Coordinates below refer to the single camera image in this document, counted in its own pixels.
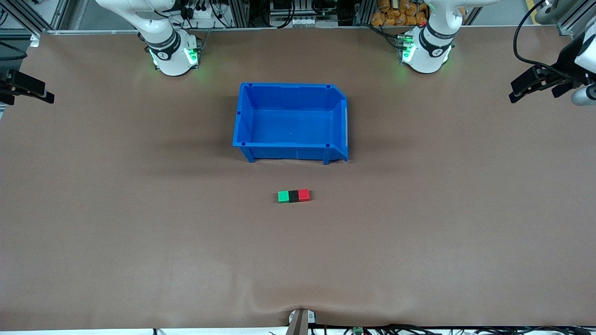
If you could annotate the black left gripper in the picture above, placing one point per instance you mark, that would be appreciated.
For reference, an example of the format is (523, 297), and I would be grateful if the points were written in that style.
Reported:
(566, 62)

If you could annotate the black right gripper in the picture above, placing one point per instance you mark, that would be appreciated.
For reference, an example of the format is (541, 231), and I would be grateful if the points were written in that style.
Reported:
(18, 83)

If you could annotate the red cube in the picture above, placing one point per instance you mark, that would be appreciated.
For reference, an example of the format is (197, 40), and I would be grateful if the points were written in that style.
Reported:
(304, 195)

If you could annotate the green cube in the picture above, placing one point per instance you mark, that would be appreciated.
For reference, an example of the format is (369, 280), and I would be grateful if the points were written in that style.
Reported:
(283, 197)

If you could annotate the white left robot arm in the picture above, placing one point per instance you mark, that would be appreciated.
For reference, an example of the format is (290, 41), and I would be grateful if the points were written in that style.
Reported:
(426, 58)

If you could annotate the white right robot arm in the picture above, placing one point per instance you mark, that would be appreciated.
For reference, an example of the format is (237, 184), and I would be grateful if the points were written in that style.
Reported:
(167, 60)

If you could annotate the black cube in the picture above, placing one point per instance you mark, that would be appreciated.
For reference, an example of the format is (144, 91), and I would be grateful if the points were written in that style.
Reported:
(294, 196)

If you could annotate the grey round object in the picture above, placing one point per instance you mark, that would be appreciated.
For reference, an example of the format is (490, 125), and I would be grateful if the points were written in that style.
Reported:
(547, 11)

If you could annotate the bag of orange items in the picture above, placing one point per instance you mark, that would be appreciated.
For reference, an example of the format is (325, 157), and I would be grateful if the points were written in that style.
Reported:
(400, 14)

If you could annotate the white power strip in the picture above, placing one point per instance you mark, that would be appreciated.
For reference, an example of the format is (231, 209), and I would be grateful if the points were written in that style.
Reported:
(198, 11)

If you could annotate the blue plastic bin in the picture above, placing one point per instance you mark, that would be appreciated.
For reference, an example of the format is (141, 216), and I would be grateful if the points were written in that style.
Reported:
(291, 128)

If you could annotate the brown table mat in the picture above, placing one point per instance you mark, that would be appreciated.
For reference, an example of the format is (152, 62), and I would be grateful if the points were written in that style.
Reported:
(298, 256)

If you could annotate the small green connector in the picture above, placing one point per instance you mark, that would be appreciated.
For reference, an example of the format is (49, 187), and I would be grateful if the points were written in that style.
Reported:
(357, 330)

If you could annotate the aluminium frame profile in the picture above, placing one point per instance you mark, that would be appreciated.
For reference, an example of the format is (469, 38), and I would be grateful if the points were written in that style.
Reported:
(575, 16)
(28, 18)

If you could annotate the metal table edge bracket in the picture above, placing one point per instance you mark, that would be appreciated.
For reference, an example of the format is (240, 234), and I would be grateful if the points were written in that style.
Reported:
(300, 322)

